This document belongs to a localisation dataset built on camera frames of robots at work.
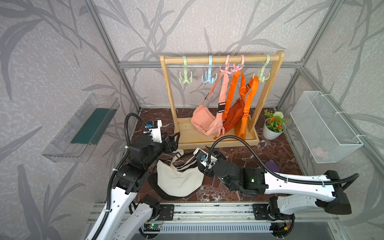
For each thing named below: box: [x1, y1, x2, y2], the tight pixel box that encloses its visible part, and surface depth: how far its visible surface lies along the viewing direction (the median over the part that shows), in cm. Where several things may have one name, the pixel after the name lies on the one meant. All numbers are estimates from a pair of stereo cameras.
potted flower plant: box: [262, 109, 290, 140], surface depth 95 cm
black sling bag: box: [147, 172, 198, 200], surface depth 80 cm
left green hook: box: [179, 55, 193, 85], surface depth 71 cm
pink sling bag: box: [191, 72, 229, 137], surface depth 91 cm
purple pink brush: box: [264, 159, 280, 173], surface depth 91 cm
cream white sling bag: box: [156, 150, 205, 197], surface depth 82 cm
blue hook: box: [201, 55, 218, 84], surface depth 70 cm
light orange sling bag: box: [234, 76, 259, 140], surface depth 75 cm
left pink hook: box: [219, 55, 233, 74], surface depth 65 cm
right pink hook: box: [227, 54, 245, 74], surface depth 74 cm
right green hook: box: [258, 54, 271, 83], surface depth 70 cm
